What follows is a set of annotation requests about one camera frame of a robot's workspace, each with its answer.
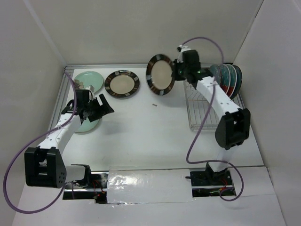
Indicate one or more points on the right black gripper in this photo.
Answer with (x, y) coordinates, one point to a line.
(177, 70)

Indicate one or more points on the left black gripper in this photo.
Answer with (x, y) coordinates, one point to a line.
(102, 109)

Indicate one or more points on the dark teal plate back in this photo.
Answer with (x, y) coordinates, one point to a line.
(216, 72)

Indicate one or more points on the dark teal plate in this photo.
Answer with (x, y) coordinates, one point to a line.
(239, 82)
(216, 72)

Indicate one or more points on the black rim beige plate front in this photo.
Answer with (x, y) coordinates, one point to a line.
(159, 74)

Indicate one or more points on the black rim beige plate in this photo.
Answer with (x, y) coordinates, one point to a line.
(159, 74)
(122, 84)

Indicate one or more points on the red teal plate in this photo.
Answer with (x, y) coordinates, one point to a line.
(225, 78)
(233, 80)

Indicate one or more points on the red teal plate front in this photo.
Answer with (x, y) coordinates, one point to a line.
(233, 80)

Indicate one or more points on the dark teal plate front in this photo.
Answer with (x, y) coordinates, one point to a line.
(239, 82)

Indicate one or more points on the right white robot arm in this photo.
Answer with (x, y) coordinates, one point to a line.
(234, 122)

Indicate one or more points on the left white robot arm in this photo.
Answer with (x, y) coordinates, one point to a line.
(44, 166)

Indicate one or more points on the mint floral plate front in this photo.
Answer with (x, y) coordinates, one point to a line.
(87, 125)

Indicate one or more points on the mint floral plate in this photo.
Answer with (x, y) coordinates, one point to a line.
(89, 78)
(87, 125)

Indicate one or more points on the black rim beige plate back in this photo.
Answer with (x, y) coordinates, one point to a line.
(122, 84)

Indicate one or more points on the mint floral plate back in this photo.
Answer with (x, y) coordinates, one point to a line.
(89, 78)

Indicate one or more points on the white tape sheet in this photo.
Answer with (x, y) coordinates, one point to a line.
(149, 186)

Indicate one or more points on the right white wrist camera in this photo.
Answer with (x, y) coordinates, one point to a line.
(181, 48)

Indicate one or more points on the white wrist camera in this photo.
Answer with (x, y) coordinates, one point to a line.
(181, 48)
(91, 88)

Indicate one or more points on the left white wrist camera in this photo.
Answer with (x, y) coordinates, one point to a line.
(91, 88)

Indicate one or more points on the metal wire dish rack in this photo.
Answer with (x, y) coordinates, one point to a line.
(198, 111)

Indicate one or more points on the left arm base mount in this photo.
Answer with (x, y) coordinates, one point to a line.
(95, 190)

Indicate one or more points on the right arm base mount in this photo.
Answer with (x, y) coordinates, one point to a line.
(203, 187)

